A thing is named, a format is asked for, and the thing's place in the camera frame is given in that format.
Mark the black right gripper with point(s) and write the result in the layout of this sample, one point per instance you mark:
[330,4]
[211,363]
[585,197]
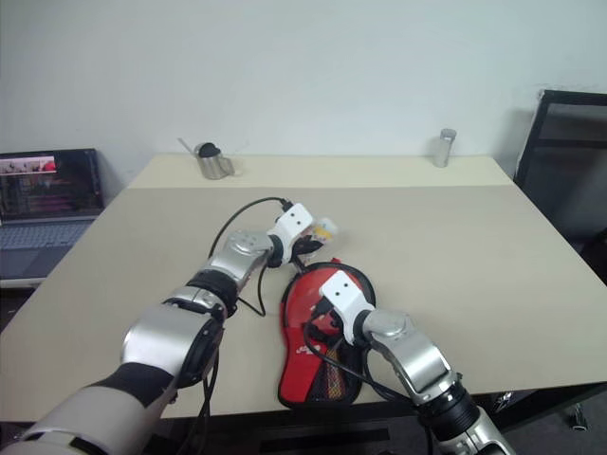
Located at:
[329,333]

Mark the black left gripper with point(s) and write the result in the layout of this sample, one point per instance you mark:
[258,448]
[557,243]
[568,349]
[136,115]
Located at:
[306,249]

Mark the small white and yellow object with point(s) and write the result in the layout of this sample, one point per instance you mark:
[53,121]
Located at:
[327,230]

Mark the black paddle cover bag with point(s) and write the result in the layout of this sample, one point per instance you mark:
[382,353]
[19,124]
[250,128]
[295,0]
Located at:
[299,365]

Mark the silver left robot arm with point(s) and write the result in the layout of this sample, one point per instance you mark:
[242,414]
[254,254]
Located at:
[166,341]

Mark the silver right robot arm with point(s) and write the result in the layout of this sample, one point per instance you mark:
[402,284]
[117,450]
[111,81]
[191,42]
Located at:
[417,351]

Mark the stainless steel pitcher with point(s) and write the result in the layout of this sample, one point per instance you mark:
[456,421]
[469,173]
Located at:
[213,168]

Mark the black object in pitcher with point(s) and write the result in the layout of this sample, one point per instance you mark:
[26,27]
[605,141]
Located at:
[208,150]

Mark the thin metal rod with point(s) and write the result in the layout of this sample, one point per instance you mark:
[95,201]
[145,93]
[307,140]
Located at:
[187,145]

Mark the stainless steel shaker can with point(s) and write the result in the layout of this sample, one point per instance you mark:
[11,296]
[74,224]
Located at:
[445,149]

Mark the grey open laptop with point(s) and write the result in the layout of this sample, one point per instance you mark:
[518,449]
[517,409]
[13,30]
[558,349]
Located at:
[47,189]

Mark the black office chair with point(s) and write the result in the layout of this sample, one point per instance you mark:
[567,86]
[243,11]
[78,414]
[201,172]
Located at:
[569,156]

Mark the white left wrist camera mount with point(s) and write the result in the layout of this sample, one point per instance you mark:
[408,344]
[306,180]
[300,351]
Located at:
[294,223]

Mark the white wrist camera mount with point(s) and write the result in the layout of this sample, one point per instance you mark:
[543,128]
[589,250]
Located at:
[343,294]
[294,223]

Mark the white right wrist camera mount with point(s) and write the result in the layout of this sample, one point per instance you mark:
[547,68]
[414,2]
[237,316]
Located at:
[343,294]

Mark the black table frame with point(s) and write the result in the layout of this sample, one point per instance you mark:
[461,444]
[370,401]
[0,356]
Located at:
[318,433]

